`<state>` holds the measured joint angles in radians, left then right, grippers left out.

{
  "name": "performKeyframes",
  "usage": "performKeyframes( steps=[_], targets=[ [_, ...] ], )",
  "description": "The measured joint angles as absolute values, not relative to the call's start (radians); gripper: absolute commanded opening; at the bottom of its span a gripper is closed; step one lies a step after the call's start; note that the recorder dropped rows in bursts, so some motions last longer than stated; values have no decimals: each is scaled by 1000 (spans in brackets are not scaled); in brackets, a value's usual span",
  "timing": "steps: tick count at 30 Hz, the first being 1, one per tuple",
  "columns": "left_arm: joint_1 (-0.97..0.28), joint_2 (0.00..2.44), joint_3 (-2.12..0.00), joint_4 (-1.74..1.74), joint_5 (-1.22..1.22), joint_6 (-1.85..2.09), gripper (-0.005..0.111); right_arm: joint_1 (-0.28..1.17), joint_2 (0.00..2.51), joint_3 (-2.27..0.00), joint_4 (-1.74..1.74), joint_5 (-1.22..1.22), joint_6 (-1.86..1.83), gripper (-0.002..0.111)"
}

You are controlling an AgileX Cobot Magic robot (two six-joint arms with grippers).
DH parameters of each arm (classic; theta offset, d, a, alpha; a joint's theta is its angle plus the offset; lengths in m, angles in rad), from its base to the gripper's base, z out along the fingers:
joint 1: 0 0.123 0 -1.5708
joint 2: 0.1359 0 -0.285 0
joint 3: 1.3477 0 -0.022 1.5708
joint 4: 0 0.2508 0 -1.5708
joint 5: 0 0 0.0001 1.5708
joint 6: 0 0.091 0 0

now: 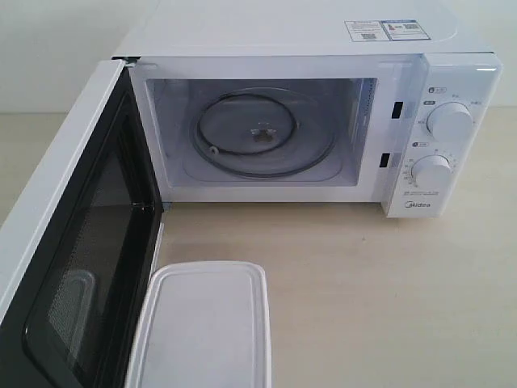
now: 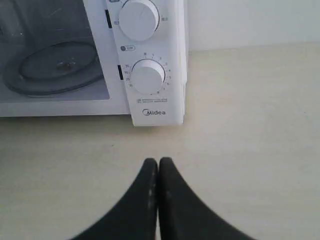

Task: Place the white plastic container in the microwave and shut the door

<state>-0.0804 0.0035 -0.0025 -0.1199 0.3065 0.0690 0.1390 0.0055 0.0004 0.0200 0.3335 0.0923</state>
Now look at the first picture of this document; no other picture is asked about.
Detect white lidded plastic container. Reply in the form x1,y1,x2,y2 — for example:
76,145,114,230
124,261,272,387

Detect white microwave door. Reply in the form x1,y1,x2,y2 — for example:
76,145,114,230
1,59,163,387

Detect white microwave oven body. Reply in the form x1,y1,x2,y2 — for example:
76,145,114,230
114,1,502,218

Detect glass turntable plate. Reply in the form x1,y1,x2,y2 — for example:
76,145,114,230
190,87,337,180

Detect lower white timer knob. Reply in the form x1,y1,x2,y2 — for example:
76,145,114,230
411,155,452,189

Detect upper white control knob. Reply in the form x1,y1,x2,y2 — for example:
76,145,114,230
427,102,473,141

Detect warning label sticker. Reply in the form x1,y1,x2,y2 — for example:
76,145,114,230
344,19,430,42

